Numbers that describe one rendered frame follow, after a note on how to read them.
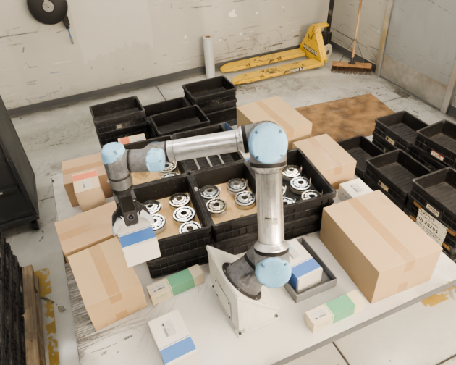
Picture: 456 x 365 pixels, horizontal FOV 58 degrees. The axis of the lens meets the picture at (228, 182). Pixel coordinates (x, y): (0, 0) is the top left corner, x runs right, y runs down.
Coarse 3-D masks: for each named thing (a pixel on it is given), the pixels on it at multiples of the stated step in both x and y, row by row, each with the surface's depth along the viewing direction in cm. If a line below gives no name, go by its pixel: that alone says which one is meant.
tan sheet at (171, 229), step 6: (162, 198) 206; (168, 198) 206; (162, 204) 203; (168, 204) 203; (192, 204) 202; (162, 210) 200; (168, 210) 199; (168, 216) 196; (168, 222) 193; (198, 222) 192; (168, 228) 190; (174, 228) 190; (156, 234) 187; (162, 234) 187; (168, 234) 187; (174, 234) 187
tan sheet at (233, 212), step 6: (222, 186) 211; (222, 192) 208; (222, 198) 204; (228, 198) 204; (228, 204) 200; (234, 204) 200; (228, 210) 197; (234, 210) 197; (240, 210) 197; (246, 210) 196; (252, 210) 196; (222, 216) 194; (228, 216) 194; (234, 216) 194; (240, 216) 194; (216, 222) 191
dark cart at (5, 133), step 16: (0, 96) 299; (0, 112) 280; (0, 128) 264; (0, 144) 262; (16, 144) 305; (0, 160) 269; (16, 160) 286; (0, 176) 275; (16, 176) 278; (32, 176) 332; (0, 192) 280; (16, 192) 286; (32, 192) 309; (0, 208) 288; (16, 208) 293; (32, 208) 296; (0, 224) 296; (16, 224) 299; (32, 224) 309
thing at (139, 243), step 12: (120, 228) 148; (132, 228) 147; (144, 228) 147; (120, 240) 143; (132, 240) 143; (144, 240) 142; (156, 240) 143; (132, 252) 142; (144, 252) 144; (156, 252) 146; (132, 264) 145
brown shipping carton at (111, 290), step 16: (112, 240) 181; (80, 256) 175; (96, 256) 175; (112, 256) 174; (80, 272) 168; (96, 272) 168; (112, 272) 167; (128, 272) 167; (80, 288) 162; (96, 288) 162; (112, 288) 161; (128, 288) 161; (96, 304) 157; (112, 304) 161; (128, 304) 166; (144, 304) 171; (96, 320) 161; (112, 320) 166
